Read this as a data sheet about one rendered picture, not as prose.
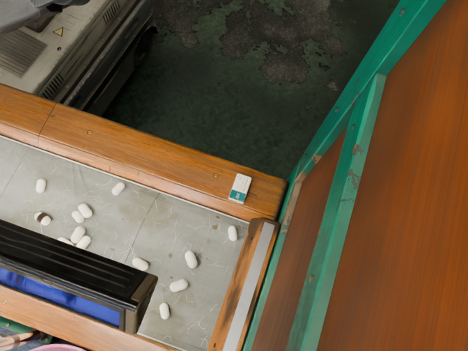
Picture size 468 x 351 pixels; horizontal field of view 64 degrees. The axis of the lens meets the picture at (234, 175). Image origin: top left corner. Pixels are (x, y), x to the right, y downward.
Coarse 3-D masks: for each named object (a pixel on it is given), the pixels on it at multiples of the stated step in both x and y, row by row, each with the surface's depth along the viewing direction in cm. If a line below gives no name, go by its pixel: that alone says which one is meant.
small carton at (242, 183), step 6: (240, 174) 85; (240, 180) 84; (246, 180) 84; (234, 186) 84; (240, 186) 84; (246, 186) 84; (234, 192) 83; (240, 192) 83; (246, 192) 84; (228, 198) 84; (234, 198) 83; (240, 198) 83
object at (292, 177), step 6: (294, 168) 89; (294, 174) 83; (288, 180) 92; (294, 180) 79; (288, 186) 88; (288, 192) 82; (288, 198) 78; (282, 210) 82; (282, 216) 78; (246, 336) 70
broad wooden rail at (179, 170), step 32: (0, 96) 90; (32, 96) 90; (0, 128) 89; (32, 128) 88; (64, 128) 88; (96, 128) 89; (128, 128) 89; (96, 160) 87; (128, 160) 87; (160, 160) 87; (192, 160) 87; (224, 160) 88; (192, 192) 86; (224, 192) 85; (256, 192) 86
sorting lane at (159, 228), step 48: (0, 144) 89; (0, 192) 86; (48, 192) 86; (96, 192) 87; (144, 192) 87; (96, 240) 84; (144, 240) 84; (192, 240) 84; (240, 240) 85; (192, 288) 82; (192, 336) 79
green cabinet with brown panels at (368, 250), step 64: (448, 0) 27; (384, 64) 36; (448, 64) 23; (320, 128) 65; (384, 128) 32; (448, 128) 21; (320, 192) 52; (384, 192) 27; (448, 192) 18; (320, 256) 34; (384, 256) 23; (448, 256) 16; (256, 320) 68; (320, 320) 31; (384, 320) 20; (448, 320) 15
